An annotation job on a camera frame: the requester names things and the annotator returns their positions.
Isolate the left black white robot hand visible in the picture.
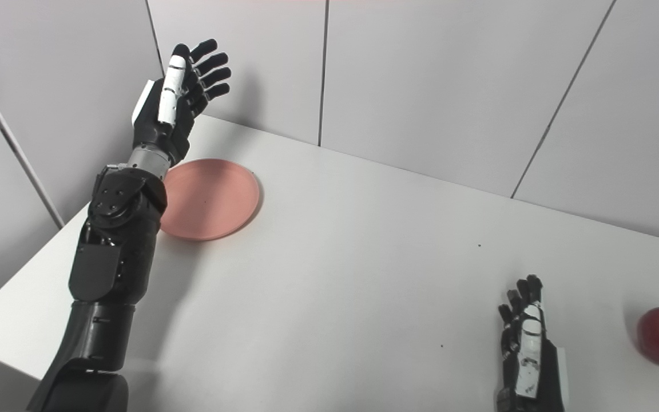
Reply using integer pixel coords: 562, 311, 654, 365
131, 39, 232, 168

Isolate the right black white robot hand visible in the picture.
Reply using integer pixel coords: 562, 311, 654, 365
496, 275, 569, 412

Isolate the pink round plate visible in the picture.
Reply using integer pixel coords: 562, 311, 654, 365
158, 159, 261, 241

